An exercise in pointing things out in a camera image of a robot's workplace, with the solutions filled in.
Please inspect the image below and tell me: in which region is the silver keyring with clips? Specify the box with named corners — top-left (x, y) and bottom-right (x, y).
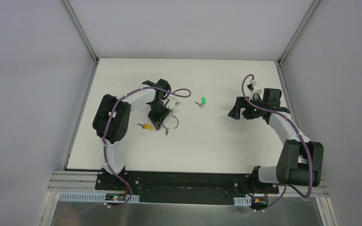
top-left (163, 115), bottom-right (180, 136)

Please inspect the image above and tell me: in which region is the green tagged key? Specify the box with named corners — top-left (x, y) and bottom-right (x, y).
top-left (195, 97), bottom-right (206, 108)

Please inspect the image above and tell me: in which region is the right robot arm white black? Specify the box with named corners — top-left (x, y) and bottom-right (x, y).
top-left (228, 88), bottom-right (324, 193)

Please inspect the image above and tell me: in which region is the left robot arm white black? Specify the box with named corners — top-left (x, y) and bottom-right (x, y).
top-left (92, 79), bottom-right (171, 191)

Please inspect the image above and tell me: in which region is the yellow tagged key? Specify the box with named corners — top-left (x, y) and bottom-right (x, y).
top-left (138, 123), bottom-right (153, 130)

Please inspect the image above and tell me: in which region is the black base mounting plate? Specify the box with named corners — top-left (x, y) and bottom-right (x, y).
top-left (95, 169), bottom-right (280, 205)

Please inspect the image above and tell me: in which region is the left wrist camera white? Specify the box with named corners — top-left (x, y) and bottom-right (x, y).
top-left (166, 99), bottom-right (180, 110)

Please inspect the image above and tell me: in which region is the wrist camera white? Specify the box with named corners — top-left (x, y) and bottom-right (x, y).
top-left (247, 80), bottom-right (262, 95)
top-left (166, 99), bottom-right (180, 110)

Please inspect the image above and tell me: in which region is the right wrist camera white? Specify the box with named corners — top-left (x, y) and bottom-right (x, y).
top-left (247, 80), bottom-right (262, 95)

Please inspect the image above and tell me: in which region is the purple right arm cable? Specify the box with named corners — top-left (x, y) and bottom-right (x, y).
top-left (233, 73), bottom-right (313, 217)

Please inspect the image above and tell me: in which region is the aluminium front rail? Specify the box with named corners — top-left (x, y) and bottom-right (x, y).
top-left (48, 171), bottom-right (329, 198)

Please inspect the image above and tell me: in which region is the aluminium frame post right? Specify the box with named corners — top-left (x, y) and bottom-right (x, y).
top-left (278, 0), bottom-right (322, 66)

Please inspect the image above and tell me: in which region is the aluminium frame post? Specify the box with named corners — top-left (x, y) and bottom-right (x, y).
top-left (278, 0), bottom-right (322, 66)
top-left (61, 0), bottom-right (99, 65)

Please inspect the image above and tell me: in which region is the aluminium frame post left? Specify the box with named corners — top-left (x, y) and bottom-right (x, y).
top-left (61, 0), bottom-right (99, 65)

